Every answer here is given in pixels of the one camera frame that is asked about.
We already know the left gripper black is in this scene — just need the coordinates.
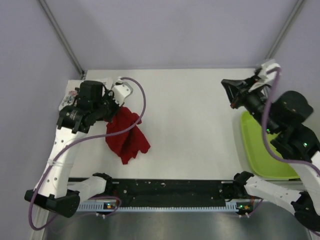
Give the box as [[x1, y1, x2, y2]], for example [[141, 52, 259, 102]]
[[93, 89, 125, 123]]

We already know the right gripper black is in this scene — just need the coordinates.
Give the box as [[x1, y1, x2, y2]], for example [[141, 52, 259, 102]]
[[219, 73, 276, 134]]

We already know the red t shirt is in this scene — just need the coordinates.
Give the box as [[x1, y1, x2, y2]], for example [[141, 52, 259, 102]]
[[105, 107, 151, 165]]

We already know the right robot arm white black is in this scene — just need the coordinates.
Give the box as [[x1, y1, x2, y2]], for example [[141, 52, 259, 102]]
[[233, 90, 320, 232]]

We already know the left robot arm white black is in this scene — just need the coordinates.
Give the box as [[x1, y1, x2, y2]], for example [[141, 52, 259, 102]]
[[24, 79, 133, 218]]

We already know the white floral folded t shirt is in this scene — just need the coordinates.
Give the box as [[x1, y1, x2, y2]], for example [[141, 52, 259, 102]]
[[58, 77, 114, 111]]

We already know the green plastic bin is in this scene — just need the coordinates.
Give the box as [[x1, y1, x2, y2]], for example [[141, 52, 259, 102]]
[[240, 111, 299, 180]]

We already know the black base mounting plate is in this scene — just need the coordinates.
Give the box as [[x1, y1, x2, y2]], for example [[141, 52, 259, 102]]
[[104, 178, 250, 208]]

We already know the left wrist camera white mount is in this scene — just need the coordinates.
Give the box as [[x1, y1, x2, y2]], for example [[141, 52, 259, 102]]
[[111, 78, 133, 107]]

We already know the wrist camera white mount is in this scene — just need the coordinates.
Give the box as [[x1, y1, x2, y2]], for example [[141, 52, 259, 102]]
[[248, 59, 280, 92], [111, 78, 133, 107]]

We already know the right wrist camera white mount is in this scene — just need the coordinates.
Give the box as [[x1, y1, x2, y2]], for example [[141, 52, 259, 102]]
[[248, 59, 280, 92]]

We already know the right corner aluminium post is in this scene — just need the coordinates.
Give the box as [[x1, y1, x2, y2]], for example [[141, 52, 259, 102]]
[[264, 0, 307, 61]]

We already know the corner aluminium post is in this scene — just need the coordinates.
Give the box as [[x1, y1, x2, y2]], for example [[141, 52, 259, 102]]
[[36, 0, 85, 76], [264, 0, 307, 61]]

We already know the left corner aluminium post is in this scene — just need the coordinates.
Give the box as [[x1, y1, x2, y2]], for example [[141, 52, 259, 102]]
[[36, 0, 85, 76]]

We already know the white slotted cable duct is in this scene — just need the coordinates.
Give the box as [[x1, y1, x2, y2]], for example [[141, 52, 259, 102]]
[[76, 201, 252, 213]]

